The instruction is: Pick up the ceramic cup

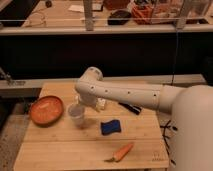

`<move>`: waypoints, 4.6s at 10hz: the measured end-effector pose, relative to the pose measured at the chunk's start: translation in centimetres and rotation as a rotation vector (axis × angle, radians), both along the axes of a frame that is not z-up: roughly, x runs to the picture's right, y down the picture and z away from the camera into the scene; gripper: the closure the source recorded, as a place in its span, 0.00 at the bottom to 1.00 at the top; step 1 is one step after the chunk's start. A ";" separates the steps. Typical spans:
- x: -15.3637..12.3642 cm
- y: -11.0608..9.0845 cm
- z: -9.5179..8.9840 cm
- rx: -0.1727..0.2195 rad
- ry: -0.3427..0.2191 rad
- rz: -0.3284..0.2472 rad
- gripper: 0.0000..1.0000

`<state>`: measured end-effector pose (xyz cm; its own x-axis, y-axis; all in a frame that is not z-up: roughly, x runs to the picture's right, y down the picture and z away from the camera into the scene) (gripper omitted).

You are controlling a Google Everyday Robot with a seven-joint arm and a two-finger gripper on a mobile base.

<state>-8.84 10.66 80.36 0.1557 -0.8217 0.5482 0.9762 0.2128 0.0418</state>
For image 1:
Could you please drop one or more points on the orange crate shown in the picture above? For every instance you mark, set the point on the orange crate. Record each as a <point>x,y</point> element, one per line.
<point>142,15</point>

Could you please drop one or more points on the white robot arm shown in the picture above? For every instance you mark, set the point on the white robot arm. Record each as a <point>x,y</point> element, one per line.
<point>191,108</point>

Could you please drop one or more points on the white paper sheet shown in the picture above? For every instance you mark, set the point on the white paper sheet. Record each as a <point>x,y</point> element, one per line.
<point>79,8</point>

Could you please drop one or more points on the metal clamp at left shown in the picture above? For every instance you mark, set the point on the metal clamp at left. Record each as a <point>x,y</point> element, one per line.
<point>10,81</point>

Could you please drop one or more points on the black pouch on bench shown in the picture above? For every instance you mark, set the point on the black pouch on bench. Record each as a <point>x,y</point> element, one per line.
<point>119,17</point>

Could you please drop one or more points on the white ceramic cup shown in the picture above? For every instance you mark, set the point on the white ceramic cup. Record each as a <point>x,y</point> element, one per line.
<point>76,112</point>

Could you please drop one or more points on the orange toy carrot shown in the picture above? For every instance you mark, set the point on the orange toy carrot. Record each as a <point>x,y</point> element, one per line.
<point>121,153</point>

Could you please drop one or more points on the black striped eraser block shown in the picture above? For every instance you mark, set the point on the black striped eraser block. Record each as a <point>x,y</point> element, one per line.
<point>131,108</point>

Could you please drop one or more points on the white rectangular box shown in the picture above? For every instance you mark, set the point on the white rectangular box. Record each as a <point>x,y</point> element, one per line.
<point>101,103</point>

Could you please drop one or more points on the orange bowl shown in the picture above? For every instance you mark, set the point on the orange bowl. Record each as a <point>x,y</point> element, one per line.
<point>46,110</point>

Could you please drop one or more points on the grey metal post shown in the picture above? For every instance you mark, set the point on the grey metal post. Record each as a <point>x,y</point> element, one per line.
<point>88,15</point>
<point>182,18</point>

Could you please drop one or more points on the grey metal post right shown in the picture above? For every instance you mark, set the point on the grey metal post right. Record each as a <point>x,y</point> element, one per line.
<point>182,18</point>

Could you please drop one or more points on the blue sponge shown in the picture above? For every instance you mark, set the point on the blue sponge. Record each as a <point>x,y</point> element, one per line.
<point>110,127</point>

